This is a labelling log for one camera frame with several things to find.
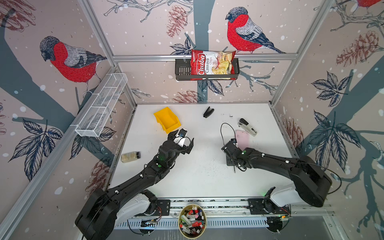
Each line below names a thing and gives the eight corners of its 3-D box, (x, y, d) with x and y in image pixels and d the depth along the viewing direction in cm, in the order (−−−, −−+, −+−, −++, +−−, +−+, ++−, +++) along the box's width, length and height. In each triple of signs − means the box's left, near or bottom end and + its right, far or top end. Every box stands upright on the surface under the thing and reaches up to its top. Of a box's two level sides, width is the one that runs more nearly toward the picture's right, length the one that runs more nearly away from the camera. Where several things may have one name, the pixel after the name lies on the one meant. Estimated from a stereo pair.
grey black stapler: (254, 137, 102) (256, 133, 99) (236, 124, 109) (237, 120, 106) (257, 133, 104) (259, 130, 100) (239, 121, 111) (241, 117, 108)
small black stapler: (202, 116, 115) (202, 114, 113) (208, 108, 121) (208, 106, 119) (208, 119, 113) (208, 117, 111) (214, 110, 119) (214, 108, 117)
